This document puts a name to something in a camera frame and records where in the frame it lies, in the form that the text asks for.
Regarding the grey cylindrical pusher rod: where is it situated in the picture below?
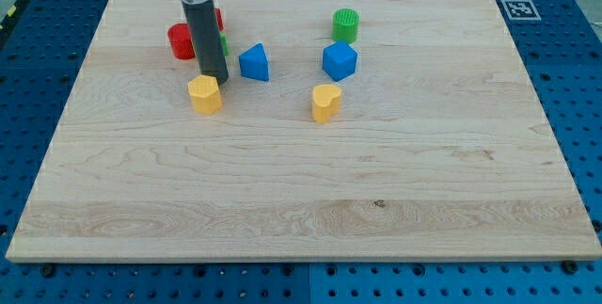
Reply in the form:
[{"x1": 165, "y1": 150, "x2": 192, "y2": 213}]
[{"x1": 182, "y1": 0, "x2": 229, "y2": 85}]

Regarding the red cylinder block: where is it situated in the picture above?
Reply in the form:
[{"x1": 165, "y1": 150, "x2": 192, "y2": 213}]
[{"x1": 167, "y1": 23, "x2": 195, "y2": 60}]

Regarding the blue triangle block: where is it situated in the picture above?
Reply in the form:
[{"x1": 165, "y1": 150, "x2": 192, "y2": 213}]
[{"x1": 239, "y1": 43, "x2": 270, "y2": 82}]

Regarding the red block behind rod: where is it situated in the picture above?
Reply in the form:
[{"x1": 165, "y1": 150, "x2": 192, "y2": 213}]
[{"x1": 214, "y1": 8, "x2": 225, "y2": 32}]

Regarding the green block behind rod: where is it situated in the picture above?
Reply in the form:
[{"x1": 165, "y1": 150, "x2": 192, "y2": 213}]
[{"x1": 219, "y1": 32, "x2": 229, "y2": 56}]

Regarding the yellow hexagon block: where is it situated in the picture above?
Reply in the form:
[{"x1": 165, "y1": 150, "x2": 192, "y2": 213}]
[{"x1": 187, "y1": 74, "x2": 223, "y2": 115}]

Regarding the blue cube block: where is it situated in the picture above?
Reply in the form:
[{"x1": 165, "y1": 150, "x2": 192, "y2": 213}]
[{"x1": 322, "y1": 40, "x2": 357, "y2": 82}]

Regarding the green cylinder block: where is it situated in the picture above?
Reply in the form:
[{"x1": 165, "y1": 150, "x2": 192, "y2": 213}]
[{"x1": 331, "y1": 8, "x2": 359, "y2": 43}]

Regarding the yellow heart block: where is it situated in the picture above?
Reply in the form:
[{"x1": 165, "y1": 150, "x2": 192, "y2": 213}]
[{"x1": 311, "y1": 84, "x2": 342, "y2": 124}]

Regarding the wooden board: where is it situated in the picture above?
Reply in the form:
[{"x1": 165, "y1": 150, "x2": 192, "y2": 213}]
[{"x1": 7, "y1": 0, "x2": 601, "y2": 264}]

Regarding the black bolt front left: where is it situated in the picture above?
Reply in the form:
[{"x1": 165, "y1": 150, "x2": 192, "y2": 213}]
[{"x1": 40, "y1": 264, "x2": 55, "y2": 279}]

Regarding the black bolt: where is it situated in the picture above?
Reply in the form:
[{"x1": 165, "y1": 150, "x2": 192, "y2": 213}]
[
  {"x1": 561, "y1": 260, "x2": 579, "y2": 275},
  {"x1": 40, "y1": 264, "x2": 55, "y2": 279}
]

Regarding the white fiducial marker tag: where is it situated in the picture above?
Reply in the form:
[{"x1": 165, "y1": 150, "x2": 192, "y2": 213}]
[{"x1": 500, "y1": 0, "x2": 541, "y2": 21}]

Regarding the black bolt front right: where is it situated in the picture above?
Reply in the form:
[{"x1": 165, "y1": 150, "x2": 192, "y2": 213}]
[{"x1": 561, "y1": 260, "x2": 579, "y2": 275}]

